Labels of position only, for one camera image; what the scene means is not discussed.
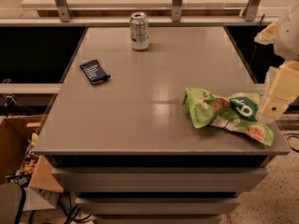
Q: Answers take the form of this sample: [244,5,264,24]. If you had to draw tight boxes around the brown cardboard box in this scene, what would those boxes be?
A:
[0,115,64,193]

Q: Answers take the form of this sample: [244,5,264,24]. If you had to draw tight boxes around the metal rail frame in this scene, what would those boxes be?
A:
[0,0,299,28]

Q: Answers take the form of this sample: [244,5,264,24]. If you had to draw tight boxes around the silver green soda can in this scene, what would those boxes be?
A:
[130,11,150,50]

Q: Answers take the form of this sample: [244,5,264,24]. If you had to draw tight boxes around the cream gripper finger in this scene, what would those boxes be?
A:
[260,61,299,119]
[254,21,277,45]

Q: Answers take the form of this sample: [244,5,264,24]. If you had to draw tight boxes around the green rice chip bag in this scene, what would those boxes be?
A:
[182,88,274,147]

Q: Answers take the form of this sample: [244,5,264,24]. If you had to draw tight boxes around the black floor cables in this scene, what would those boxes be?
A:
[28,192,93,224]

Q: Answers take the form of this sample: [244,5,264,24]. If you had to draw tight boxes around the grey drawer cabinet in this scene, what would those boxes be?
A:
[36,27,289,224]

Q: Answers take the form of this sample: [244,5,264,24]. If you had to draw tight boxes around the black cable right floor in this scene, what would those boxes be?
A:
[282,132,299,154]

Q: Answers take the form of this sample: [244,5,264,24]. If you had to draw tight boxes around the snack packages in box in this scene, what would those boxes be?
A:
[6,133,39,188]

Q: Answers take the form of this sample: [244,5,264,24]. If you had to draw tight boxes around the dark blue rxbar wrapper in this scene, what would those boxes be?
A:
[80,60,110,85]

